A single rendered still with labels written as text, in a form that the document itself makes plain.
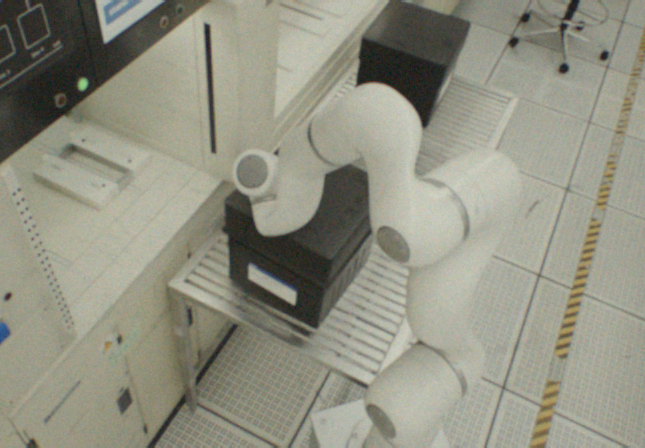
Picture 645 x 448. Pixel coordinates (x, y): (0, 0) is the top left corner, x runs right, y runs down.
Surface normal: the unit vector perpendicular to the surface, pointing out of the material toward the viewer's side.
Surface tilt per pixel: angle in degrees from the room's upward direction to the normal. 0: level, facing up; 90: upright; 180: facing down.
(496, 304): 0
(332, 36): 0
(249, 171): 45
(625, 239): 0
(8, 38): 90
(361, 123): 64
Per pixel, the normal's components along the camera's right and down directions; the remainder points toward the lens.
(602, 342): 0.10, -0.64
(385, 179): -0.79, -0.34
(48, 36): 0.89, 0.40
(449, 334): 0.18, 0.69
